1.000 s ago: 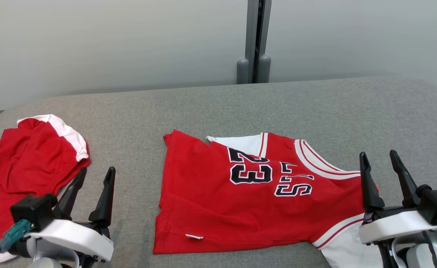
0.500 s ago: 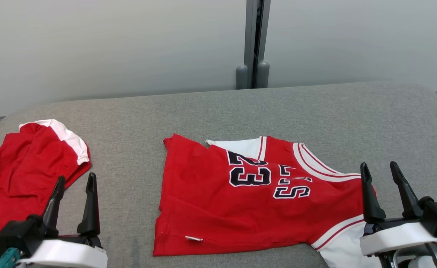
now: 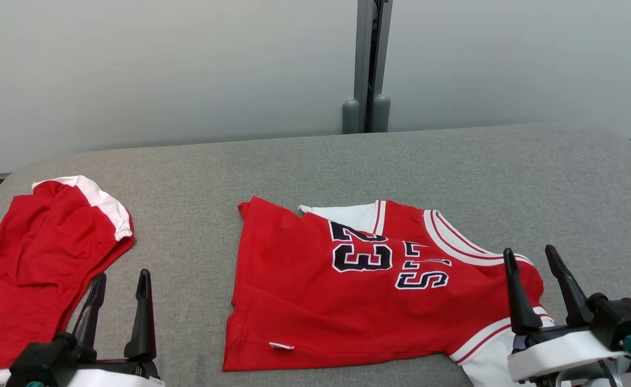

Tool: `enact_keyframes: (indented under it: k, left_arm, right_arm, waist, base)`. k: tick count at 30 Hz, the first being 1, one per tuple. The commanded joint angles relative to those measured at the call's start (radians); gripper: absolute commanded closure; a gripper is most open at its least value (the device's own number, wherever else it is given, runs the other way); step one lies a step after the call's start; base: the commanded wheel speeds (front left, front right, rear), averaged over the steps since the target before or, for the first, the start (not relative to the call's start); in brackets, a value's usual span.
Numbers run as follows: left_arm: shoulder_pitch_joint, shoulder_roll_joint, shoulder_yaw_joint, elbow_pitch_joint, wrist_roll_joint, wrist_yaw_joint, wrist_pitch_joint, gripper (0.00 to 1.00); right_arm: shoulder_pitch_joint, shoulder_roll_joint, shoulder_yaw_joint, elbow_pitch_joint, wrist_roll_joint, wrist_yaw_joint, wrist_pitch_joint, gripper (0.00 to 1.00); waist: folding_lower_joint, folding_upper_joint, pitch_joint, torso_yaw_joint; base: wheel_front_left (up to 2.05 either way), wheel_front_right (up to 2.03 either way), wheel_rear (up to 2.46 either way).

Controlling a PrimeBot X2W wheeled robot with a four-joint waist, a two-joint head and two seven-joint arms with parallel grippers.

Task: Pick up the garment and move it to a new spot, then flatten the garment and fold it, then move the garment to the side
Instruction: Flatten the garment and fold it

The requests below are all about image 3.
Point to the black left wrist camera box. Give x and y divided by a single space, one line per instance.
41 360

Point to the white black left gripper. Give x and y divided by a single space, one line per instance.
111 379

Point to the red white-trimmed basketball shorts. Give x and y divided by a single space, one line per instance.
36 258

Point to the red number 23 basketball jersey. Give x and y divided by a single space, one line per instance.
305 301

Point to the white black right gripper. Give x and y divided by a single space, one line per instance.
557 352

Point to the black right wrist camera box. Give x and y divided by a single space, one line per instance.
622 320

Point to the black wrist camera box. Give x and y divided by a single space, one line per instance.
41 360
622 320

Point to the grey metal partition post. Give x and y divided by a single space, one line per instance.
362 54

